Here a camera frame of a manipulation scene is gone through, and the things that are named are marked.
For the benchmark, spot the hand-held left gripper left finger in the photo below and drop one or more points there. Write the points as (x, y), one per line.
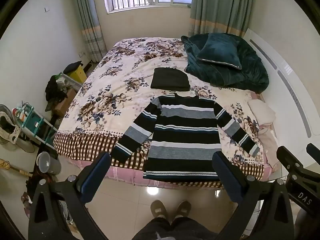
(96, 175)

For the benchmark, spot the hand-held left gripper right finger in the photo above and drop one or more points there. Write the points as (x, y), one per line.
(226, 177)

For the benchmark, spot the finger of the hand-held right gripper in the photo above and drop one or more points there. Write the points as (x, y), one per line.
(313, 150)
(287, 156)

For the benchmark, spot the striped knit sweater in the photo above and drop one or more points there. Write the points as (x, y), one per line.
(182, 135)

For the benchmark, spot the black clothes pile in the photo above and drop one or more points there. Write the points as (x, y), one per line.
(56, 91)

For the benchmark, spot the pink cloth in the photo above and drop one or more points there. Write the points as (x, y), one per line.
(271, 145)

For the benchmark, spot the pink striped mattress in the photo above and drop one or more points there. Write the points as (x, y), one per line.
(125, 175)

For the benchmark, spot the grey trash bin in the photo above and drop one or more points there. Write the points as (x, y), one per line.
(48, 163)

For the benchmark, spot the cream pillow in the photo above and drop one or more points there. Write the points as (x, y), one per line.
(262, 111)

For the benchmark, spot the brown slipper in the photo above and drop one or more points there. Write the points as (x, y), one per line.
(159, 209)
(183, 208)

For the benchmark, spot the person's dark pants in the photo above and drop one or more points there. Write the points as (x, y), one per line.
(175, 230)

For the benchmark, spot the teal storage cart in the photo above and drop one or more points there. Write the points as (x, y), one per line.
(37, 123)

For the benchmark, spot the cardboard box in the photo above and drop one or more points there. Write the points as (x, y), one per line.
(65, 102)

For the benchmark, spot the wooden broom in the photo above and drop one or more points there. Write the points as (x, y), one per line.
(15, 168)

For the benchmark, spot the floral bed sheet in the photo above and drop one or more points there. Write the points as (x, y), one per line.
(120, 92)

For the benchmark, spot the teal plush blanket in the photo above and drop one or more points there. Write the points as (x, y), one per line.
(250, 76)

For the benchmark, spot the white headboard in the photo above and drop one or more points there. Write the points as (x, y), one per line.
(295, 62)

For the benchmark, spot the standing fan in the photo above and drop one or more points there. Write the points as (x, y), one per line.
(8, 130)

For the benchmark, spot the yellow box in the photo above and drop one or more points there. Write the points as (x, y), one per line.
(78, 74)

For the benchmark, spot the black cloth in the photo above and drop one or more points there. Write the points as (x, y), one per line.
(72, 66)

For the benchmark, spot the folded black garment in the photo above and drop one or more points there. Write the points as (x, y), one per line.
(170, 80)

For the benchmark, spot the teal plush pillow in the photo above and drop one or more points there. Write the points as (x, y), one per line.
(220, 52)

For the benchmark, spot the green curtain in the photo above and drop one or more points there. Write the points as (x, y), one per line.
(90, 17)
(220, 7)

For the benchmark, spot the wall socket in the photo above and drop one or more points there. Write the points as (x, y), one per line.
(81, 54)

